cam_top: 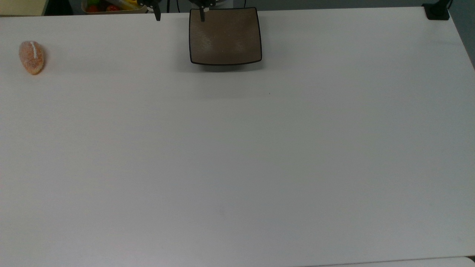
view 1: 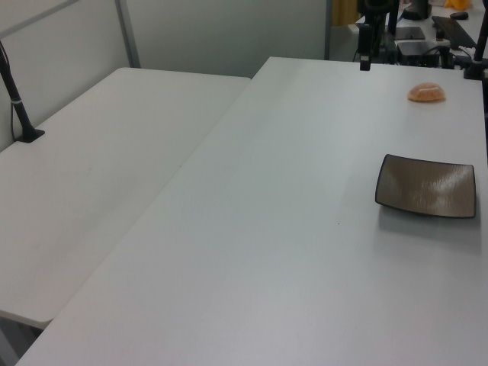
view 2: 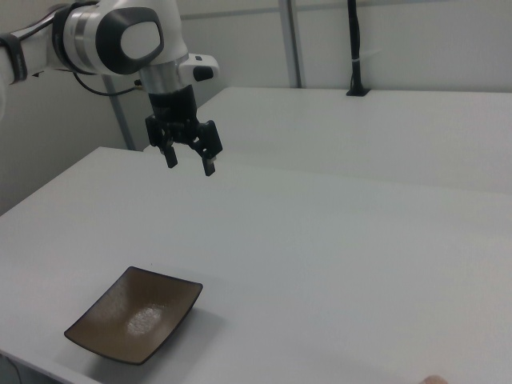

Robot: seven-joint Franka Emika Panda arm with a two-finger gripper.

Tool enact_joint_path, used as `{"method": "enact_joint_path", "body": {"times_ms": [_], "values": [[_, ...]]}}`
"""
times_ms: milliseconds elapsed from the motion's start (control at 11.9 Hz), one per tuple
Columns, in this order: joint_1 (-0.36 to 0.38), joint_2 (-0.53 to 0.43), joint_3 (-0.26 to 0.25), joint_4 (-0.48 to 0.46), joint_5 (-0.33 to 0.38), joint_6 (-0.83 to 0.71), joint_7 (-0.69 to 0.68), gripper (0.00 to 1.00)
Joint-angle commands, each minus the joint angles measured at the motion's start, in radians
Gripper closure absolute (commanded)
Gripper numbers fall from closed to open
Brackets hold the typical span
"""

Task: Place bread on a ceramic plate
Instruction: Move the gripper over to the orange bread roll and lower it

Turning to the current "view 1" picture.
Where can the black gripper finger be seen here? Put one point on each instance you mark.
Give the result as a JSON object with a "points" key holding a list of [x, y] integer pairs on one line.
{"points": [[365, 42]]}

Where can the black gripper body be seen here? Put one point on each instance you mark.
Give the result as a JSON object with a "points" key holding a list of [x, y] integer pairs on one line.
{"points": [[375, 9]]}

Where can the square brown ceramic plate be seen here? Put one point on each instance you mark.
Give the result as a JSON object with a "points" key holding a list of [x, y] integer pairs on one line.
{"points": [[427, 187]]}

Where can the yellow panel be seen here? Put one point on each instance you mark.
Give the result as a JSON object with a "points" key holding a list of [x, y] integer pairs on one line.
{"points": [[343, 11]]}

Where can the black monitor stand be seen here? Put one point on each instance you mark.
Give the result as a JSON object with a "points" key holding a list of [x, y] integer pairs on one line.
{"points": [[415, 9]]}

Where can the grey flat device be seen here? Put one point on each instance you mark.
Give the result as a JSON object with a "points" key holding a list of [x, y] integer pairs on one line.
{"points": [[409, 33]]}

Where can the black box device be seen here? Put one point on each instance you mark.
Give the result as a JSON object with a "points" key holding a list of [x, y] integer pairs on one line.
{"points": [[419, 51]]}

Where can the black keyboard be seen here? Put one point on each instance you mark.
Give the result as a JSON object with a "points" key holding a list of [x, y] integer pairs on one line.
{"points": [[453, 30]]}

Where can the yellow toy figure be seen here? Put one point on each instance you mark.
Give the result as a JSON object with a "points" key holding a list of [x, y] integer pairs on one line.
{"points": [[457, 3]]}

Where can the black computer mouse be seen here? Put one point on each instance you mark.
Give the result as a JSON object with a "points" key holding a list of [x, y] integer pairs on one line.
{"points": [[459, 15]]}

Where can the black clamped camera stand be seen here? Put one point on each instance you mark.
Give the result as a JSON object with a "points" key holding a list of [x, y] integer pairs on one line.
{"points": [[478, 57]]}

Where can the grey partition frame post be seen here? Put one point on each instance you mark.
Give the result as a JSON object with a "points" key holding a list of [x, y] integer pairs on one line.
{"points": [[127, 34]]}

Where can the black camera stand pole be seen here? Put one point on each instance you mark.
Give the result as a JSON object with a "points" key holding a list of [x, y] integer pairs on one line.
{"points": [[15, 103]]}

